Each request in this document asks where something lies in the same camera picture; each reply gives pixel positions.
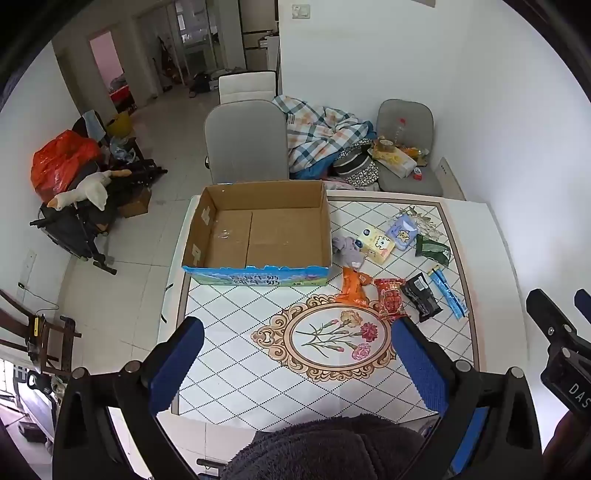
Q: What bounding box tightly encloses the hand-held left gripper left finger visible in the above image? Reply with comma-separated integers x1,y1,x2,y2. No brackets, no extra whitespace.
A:
54,316,206,480

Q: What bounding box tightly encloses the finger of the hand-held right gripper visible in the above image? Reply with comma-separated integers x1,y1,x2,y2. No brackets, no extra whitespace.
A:
526,288,578,344
574,289,591,324

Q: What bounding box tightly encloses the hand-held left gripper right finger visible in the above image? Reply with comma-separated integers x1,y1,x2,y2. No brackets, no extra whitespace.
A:
390,316,543,480

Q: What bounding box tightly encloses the black snack packet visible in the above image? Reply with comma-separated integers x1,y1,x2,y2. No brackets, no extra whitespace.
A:
400,272,444,323

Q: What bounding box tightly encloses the red snack packet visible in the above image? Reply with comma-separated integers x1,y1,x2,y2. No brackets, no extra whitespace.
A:
373,278,411,320

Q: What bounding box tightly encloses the long blue snack packet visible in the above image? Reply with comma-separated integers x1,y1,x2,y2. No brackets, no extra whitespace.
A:
427,267,469,320

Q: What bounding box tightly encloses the orange snack packet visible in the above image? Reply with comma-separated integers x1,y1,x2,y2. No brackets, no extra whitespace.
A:
335,266,373,308

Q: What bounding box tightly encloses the green snack packet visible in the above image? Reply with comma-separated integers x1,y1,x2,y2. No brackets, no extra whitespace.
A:
414,234,451,267

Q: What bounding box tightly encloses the yellow bear tissue pack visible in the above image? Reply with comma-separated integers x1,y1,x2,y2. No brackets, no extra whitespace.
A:
355,227,396,265

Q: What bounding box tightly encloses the blue tissue pack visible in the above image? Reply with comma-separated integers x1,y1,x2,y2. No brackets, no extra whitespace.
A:
385,215,422,251

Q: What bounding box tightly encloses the grey sock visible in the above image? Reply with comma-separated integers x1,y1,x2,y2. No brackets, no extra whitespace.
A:
331,235,365,268

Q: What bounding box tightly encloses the person's right forearm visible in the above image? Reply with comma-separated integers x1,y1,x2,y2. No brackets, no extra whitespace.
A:
542,408,591,480

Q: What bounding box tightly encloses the dark fleece garment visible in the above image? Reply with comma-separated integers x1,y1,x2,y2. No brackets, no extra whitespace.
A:
226,414,426,480

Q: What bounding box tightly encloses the dark wooden chair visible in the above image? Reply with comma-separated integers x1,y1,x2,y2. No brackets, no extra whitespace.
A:
0,288,81,374

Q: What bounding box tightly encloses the white board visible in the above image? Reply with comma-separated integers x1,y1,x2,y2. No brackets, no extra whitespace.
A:
438,157,467,201

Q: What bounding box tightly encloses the small cardboard box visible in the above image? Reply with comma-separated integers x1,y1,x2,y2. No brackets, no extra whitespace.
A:
117,185,153,219

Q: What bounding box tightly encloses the black stroller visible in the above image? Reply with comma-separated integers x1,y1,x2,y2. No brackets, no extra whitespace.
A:
30,157,169,276

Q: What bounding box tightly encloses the white goose plush toy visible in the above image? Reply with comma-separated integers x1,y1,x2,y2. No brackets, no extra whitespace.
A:
48,169,132,212

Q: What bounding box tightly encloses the patterned hat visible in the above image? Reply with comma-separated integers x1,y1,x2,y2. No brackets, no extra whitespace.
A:
332,138,380,190

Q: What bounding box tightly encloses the tall grey chair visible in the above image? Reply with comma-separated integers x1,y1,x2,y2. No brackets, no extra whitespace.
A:
204,99,291,185

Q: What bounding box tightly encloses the orange plastic bag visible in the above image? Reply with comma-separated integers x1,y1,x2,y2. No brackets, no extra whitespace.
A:
31,129,101,201

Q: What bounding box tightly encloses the low grey chair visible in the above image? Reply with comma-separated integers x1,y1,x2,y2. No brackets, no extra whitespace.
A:
376,98,444,197

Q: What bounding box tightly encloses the plaid blanket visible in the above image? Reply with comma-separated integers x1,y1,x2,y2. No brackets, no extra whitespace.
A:
272,95,377,181

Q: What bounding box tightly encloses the light blue cloth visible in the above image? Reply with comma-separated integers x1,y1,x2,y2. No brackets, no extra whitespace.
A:
82,110,108,139

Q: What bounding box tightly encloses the white chair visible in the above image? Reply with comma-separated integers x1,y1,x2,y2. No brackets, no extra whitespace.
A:
218,71,276,104

